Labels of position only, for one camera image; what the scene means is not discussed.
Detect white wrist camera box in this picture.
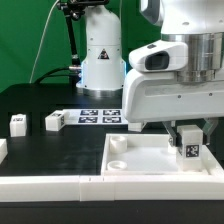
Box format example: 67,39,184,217
129,40,188,72

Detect white square table top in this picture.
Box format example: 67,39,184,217
101,134,224,176

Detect white cable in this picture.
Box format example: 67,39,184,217
29,0,60,84

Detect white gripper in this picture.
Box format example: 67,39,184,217
122,69,224,147

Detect white U-shaped obstacle fence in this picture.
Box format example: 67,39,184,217
0,138,224,203

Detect white fiducial marker plate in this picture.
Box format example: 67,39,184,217
64,109,127,125

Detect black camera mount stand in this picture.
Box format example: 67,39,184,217
56,0,110,66

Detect black cables at base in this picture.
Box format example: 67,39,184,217
33,66,82,85

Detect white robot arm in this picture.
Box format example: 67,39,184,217
78,0,224,134

